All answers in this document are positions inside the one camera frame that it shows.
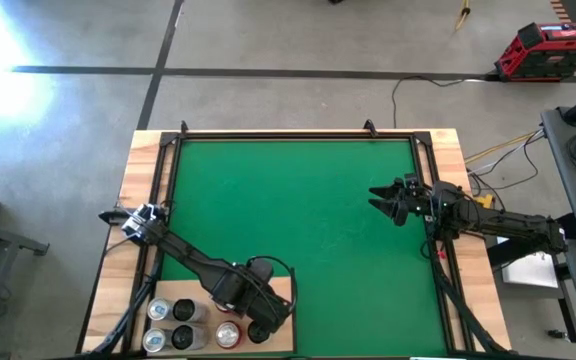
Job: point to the white Celsius can teal print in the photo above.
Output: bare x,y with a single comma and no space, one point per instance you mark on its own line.
193,311

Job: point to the black stand frame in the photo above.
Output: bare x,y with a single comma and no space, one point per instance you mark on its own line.
498,257

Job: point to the white Celsius can black lid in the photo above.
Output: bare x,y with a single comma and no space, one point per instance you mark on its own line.
198,339

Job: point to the grey side table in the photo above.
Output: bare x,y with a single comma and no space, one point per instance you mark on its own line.
575,200

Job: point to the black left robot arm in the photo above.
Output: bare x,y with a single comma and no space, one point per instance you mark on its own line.
188,255

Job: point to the green table mat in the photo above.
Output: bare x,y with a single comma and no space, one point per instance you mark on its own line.
358,280

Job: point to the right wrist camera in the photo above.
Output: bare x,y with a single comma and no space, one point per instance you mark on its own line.
413,184

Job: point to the yellow pole stand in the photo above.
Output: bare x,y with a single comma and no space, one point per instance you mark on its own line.
462,17

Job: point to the small black floor object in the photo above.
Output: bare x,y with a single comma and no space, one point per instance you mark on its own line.
558,334

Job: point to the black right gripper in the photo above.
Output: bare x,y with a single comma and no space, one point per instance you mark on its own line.
420,207

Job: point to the grey metal table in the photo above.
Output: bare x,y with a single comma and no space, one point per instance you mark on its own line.
3,240

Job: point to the white sheet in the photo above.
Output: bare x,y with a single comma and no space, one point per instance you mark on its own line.
528,272

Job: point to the yellow plug connector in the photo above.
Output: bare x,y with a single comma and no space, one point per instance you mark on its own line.
485,201

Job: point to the black table clamp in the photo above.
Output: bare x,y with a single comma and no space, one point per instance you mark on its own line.
369,127
184,127

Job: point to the red black tool box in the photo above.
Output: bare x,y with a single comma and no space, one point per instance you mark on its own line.
548,55

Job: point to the wooden shelf board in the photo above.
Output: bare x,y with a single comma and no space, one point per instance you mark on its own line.
173,292

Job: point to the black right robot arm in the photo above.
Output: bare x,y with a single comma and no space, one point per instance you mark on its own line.
508,222

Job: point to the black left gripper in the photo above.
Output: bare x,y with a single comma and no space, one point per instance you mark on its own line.
268,310

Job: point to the silver blue energy drink can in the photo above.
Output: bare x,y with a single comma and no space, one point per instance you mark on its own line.
159,309
154,340

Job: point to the black aluminium table frame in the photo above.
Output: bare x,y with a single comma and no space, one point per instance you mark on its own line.
293,135

